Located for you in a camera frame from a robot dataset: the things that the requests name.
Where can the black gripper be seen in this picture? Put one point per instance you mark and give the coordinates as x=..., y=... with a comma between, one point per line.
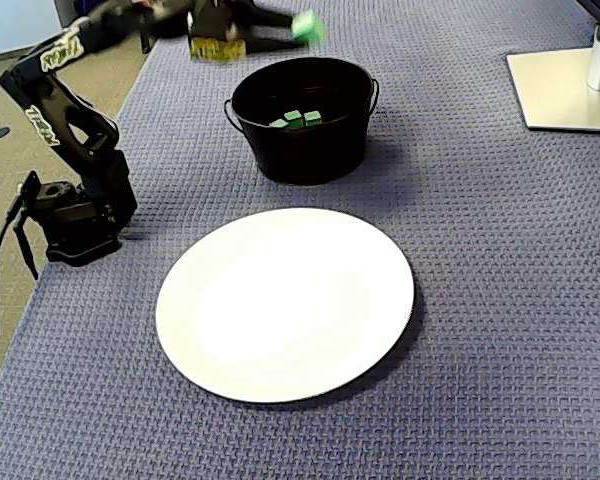
x=240, y=31

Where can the green cube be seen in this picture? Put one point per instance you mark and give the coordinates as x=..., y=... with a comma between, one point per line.
x=308, y=25
x=279, y=123
x=313, y=118
x=293, y=118

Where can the white round plate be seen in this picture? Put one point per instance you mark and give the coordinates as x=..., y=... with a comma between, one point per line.
x=280, y=310

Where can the dark furniture legs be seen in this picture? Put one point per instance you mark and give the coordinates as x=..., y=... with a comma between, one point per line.
x=146, y=42

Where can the black metal bucket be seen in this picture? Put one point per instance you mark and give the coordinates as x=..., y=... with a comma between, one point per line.
x=310, y=150

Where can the black round floor outlet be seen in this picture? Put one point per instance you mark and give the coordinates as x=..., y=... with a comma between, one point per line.
x=1, y=132

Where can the white monitor stand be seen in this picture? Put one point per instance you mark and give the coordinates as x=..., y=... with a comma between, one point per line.
x=555, y=90

